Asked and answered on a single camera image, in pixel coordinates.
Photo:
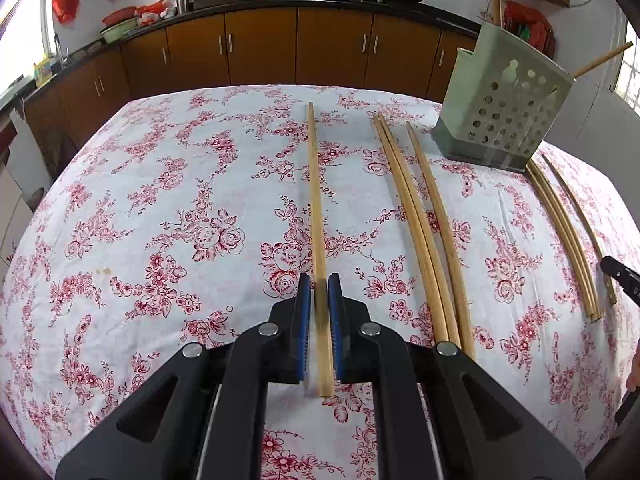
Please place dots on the red plastic bag over flasks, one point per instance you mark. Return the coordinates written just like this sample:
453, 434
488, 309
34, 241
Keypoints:
525, 15

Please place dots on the wooden lower kitchen cabinets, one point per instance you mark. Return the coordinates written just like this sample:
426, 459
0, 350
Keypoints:
260, 45

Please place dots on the red plastic bag on wall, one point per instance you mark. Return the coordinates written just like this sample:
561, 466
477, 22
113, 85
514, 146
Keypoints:
67, 4

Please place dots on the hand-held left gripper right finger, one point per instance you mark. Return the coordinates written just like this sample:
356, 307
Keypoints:
340, 330

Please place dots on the green perforated utensil holder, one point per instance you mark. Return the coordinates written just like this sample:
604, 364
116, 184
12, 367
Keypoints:
480, 60

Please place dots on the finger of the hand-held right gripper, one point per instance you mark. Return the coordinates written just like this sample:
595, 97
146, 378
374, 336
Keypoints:
622, 277

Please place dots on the window by sink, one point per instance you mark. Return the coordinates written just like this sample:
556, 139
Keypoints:
25, 30

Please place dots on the window with bars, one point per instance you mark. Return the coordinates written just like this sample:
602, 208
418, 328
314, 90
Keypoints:
627, 55

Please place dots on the person's right hand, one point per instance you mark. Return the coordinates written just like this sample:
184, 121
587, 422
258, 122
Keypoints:
635, 370

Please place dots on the red basin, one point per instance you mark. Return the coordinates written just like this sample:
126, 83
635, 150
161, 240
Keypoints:
120, 14

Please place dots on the metal faucet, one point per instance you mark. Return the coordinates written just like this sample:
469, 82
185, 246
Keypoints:
57, 47

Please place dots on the green basin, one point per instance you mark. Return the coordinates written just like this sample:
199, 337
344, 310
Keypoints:
117, 31

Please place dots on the red floral tablecloth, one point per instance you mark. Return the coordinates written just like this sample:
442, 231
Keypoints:
175, 185

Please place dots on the yellow detergent bottle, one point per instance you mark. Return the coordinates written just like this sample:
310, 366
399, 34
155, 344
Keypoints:
42, 71

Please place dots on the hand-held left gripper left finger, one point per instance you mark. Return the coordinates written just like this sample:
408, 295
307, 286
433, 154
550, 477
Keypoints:
300, 330

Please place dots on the red plastic bag by basins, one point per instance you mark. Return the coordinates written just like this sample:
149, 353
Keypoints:
155, 7

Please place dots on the metal pot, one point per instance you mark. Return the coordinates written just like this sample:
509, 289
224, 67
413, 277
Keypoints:
183, 2

